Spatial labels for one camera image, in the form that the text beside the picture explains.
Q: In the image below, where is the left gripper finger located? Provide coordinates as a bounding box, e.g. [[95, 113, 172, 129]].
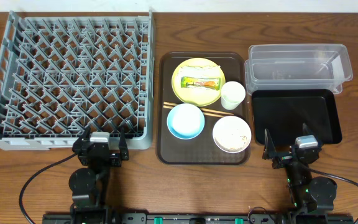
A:
[[119, 128, 129, 161], [78, 128, 91, 146]]

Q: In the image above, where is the white bowl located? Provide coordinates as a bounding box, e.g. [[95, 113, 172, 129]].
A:
[[212, 116, 252, 154]]

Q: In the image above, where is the wooden chopstick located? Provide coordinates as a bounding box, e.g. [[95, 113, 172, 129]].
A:
[[163, 105, 224, 118], [163, 102, 234, 116]]

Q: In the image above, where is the light blue bowl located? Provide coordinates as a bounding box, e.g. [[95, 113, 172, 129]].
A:
[[167, 103, 205, 140]]

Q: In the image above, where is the white plastic cup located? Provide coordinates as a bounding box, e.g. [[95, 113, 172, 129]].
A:
[[221, 81, 246, 110]]

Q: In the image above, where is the green snack wrapper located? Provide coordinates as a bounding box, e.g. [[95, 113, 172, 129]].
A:
[[180, 77, 221, 90]]

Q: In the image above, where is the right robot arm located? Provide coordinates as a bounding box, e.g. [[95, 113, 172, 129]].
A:
[[262, 124, 337, 222]]

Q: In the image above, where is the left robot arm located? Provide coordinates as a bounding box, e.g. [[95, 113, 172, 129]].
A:
[[69, 128, 129, 224]]

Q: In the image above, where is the black waste tray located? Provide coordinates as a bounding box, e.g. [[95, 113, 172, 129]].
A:
[[252, 89, 342, 146]]

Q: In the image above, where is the clear plastic waste bin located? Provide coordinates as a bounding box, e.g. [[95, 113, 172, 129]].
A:
[[245, 44, 353, 95]]

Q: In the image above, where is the grey plastic dish rack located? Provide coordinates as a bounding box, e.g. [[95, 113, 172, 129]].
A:
[[0, 12, 155, 151]]

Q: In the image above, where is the brown serving tray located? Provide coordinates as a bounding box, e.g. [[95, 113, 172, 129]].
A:
[[156, 52, 250, 165]]

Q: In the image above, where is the yellow plate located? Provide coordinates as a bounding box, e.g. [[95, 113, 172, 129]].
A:
[[171, 58, 226, 106]]

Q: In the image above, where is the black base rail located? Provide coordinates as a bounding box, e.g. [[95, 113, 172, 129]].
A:
[[42, 212, 354, 224]]

